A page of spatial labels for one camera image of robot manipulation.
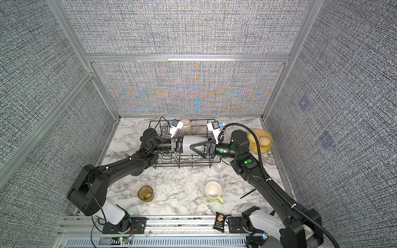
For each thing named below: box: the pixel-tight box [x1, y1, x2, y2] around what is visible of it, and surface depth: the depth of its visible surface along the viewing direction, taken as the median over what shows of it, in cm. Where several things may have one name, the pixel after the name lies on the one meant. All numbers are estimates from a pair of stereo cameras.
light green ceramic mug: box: [205, 181, 225, 205], surface depth 79 cm
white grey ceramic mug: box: [181, 134, 209, 155], surface depth 63 cm
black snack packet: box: [212, 211, 226, 234], surface depth 75 cm
